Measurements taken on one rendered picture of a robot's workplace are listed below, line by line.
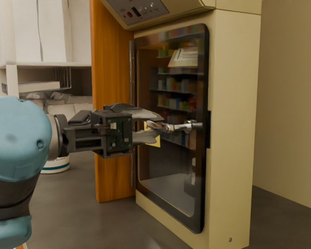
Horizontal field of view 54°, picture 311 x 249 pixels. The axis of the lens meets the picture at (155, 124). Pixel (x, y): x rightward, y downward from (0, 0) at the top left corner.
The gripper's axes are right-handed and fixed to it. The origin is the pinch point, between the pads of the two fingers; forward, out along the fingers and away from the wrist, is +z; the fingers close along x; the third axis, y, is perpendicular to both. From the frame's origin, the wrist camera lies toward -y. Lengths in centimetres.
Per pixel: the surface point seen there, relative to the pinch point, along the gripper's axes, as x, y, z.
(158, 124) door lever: 0.4, 2.7, -0.9
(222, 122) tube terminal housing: 1.3, 10.9, 8.1
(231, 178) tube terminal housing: -9.9, 10.9, 10.7
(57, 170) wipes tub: -25, -60, -7
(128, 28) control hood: 21.2, -18.4, 3.0
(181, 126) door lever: 0.3, 6.1, 2.1
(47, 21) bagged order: 37, -118, 4
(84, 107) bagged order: -9, -120, 22
